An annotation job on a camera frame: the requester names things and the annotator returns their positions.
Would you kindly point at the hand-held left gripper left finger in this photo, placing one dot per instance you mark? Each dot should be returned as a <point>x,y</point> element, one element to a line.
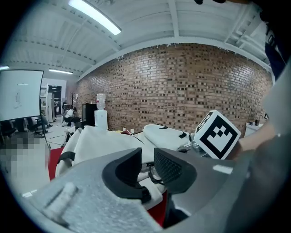
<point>91,195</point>

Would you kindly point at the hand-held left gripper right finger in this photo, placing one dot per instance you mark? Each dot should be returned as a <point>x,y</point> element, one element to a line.
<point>204,182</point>

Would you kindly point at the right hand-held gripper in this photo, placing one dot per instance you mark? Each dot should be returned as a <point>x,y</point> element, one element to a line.
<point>216,136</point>

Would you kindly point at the black zipper pull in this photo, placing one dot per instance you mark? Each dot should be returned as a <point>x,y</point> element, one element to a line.
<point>154,176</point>

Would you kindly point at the person's right forearm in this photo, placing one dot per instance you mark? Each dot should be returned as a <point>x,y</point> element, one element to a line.
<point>254,138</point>

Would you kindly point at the white side table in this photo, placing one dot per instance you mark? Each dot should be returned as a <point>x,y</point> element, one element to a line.
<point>253,128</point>

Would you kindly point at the red table mat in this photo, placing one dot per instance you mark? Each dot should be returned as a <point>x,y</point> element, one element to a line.
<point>54,163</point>

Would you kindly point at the folded white fabric bundle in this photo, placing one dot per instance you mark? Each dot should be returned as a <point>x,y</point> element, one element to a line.
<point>163,135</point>

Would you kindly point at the white water dispenser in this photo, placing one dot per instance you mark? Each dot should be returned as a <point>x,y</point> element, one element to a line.
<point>101,116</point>

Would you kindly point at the black cabinet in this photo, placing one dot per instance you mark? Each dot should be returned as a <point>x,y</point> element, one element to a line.
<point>87,114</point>

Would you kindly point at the wooden coat rack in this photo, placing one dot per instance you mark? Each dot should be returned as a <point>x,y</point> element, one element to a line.
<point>73,97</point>

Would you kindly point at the white storage shelf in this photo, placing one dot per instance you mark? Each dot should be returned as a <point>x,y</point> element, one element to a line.
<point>48,102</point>

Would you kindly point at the white projector screen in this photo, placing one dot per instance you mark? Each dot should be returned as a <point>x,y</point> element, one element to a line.
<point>20,95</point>

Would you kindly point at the long ceiling light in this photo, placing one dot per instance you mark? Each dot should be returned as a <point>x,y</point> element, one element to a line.
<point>60,71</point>
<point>97,16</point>

